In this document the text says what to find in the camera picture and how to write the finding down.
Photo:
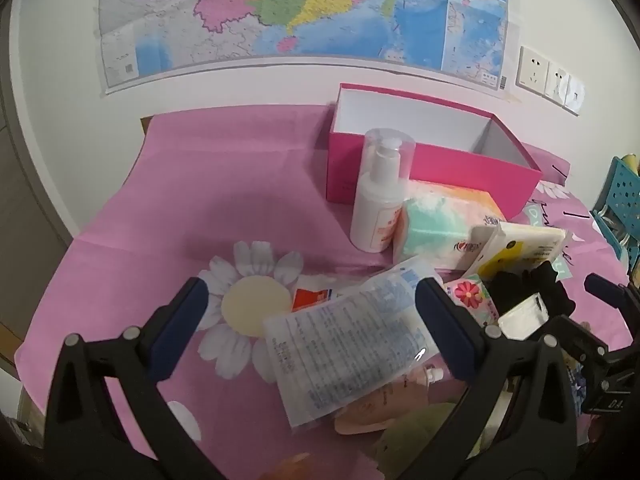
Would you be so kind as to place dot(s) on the red white small packet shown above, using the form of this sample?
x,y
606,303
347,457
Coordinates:
x,y
307,300

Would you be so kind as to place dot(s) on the peach spout pouch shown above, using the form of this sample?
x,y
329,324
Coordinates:
x,y
380,405

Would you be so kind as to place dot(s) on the blue plastic basket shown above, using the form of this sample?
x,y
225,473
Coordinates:
x,y
622,195

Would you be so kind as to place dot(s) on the green plush toy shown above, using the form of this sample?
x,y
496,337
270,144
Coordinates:
x,y
415,435

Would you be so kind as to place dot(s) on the white wall socket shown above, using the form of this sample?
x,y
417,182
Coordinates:
x,y
531,70
575,94
556,82

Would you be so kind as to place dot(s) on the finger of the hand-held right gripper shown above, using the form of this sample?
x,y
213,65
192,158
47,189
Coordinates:
x,y
575,340
612,296

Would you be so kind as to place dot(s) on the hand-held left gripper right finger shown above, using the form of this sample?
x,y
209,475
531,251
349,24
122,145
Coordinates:
x,y
442,330

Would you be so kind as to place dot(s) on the black gloves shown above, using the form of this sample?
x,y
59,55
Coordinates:
x,y
550,290

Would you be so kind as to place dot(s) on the pink cardboard box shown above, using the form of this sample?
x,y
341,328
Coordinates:
x,y
450,165

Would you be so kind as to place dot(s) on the white pump bottle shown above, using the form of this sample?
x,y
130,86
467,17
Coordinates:
x,y
372,210

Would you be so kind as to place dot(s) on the pastel tissue pack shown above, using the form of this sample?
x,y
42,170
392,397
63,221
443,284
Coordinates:
x,y
435,225

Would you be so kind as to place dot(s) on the colourful wall map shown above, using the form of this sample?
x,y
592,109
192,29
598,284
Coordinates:
x,y
300,10

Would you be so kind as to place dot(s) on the pink flower print tablecloth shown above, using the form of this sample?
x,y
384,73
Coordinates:
x,y
200,185

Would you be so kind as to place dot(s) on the yellow white tissue pack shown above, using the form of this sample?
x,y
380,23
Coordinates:
x,y
520,250

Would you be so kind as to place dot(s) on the flower print tissue packet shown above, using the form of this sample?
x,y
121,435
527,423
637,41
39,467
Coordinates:
x,y
467,297

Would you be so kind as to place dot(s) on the clear printed plastic pouch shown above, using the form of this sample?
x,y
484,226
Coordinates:
x,y
340,340

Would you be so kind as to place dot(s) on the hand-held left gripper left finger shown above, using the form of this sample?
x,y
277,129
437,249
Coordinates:
x,y
180,332

